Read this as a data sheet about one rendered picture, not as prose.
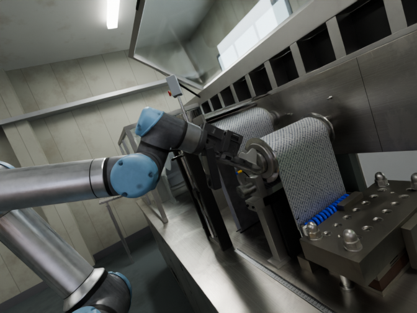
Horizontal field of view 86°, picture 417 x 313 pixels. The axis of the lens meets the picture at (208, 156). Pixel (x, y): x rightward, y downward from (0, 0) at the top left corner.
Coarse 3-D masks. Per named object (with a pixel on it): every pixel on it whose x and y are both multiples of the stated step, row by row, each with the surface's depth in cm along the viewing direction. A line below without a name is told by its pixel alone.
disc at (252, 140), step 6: (252, 138) 68; (258, 138) 66; (246, 144) 72; (264, 144) 64; (270, 150) 63; (276, 156) 62; (276, 162) 62; (276, 168) 63; (276, 174) 64; (264, 180) 71; (270, 180) 68
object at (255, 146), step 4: (320, 120) 74; (324, 124) 74; (328, 132) 73; (252, 144) 68; (256, 144) 66; (248, 148) 71; (256, 148) 67; (260, 148) 65; (264, 148) 64; (264, 152) 64; (268, 152) 64; (268, 156) 64; (268, 160) 64; (268, 164) 65; (272, 164) 64; (268, 168) 66; (272, 168) 64; (264, 172) 69; (268, 172) 66; (272, 172) 65; (264, 176) 69; (268, 176) 67
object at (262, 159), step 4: (260, 152) 66; (260, 156) 65; (264, 156) 65; (256, 160) 67; (260, 160) 65; (264, 160) 65; (260, 164) 66; (264, 164) 65; (264, 168) 65; (256, 172) 69; (260, 172) 68
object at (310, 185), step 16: (304, 160) 68; (320, 160) 71; (288, 176) 65; (304, 176) 68; (320, 176) 70; (336, 176) 73; (288, 192) 65; (304, 192) 67; (320, 192) 70; (336, 192) 73; (304, 208) 67; (320, 208) 70
